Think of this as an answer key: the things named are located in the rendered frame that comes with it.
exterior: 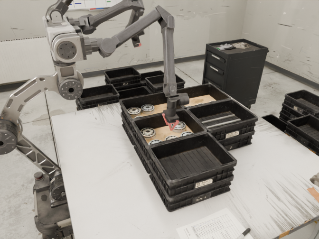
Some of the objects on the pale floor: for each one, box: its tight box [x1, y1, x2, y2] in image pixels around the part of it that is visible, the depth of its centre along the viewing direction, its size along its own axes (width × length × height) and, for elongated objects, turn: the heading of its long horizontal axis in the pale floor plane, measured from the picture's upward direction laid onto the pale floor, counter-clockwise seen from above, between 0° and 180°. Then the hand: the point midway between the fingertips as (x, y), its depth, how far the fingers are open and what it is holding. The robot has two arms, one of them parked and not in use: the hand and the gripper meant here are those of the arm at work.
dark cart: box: [202, 38, 268, 110], centre depth 343 cm, size 60×45×90 cm
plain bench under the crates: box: [51, 90, 319, 239], centre depth 201 cm, size 160×160×70 cm
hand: (169, 126), depth 157 cm, fingers open, 6 cm apart
